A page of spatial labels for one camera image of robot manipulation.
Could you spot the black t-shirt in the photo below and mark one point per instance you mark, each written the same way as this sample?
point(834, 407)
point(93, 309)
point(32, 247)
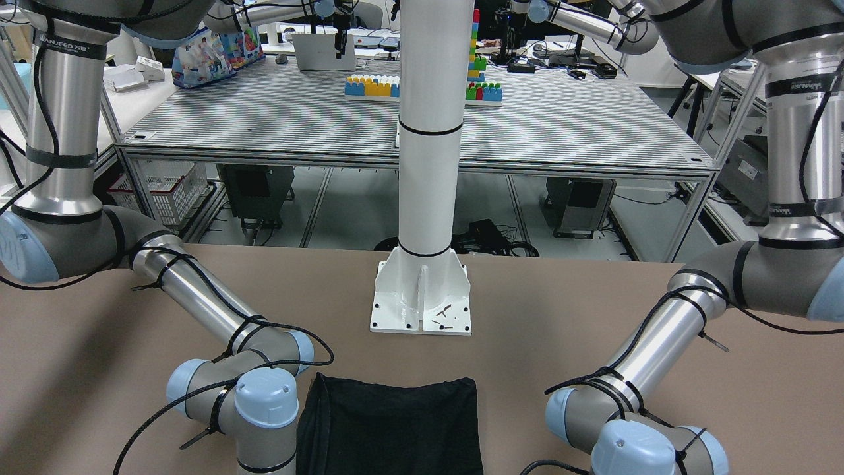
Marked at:
point(352, 427)

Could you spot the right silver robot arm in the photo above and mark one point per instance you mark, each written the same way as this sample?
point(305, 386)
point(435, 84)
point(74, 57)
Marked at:
point(55, 231)

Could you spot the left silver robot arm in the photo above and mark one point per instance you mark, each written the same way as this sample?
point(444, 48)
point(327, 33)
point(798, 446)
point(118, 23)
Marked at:
point(795, 266)

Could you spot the stacked coloured block tower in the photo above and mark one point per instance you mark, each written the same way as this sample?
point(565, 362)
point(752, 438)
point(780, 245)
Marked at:
point(479, 91)

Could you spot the coloured toy block set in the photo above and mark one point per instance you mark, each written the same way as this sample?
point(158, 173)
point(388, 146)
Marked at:
point(372, 87)

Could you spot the striped metal workbench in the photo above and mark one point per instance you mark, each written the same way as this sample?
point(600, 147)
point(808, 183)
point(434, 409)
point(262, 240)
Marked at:
point(548, 123)

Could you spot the white plastic basket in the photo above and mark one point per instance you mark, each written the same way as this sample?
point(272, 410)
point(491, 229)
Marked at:
point(174, 188)

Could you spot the colourful toy box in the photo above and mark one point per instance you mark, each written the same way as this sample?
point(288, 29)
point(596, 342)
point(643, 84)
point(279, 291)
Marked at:
point(207, 57)

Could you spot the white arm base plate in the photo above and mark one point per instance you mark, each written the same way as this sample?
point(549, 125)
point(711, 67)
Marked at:
point(422, 295)

